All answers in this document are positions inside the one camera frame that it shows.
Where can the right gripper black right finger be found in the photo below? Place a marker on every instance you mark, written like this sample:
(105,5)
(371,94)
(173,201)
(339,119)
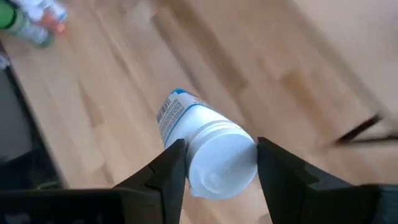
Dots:
(295,193)

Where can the green-capped medicine bottle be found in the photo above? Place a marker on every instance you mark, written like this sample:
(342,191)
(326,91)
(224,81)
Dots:
(7,14)

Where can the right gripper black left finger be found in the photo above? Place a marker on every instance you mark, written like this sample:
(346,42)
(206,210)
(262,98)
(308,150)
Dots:
(155,193)

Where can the small orange-red bottle white cap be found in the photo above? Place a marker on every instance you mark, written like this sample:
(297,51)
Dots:
(54,26)

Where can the white melatonin bottle blue label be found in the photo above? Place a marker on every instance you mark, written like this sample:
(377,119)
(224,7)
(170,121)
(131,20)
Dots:
(217,161)

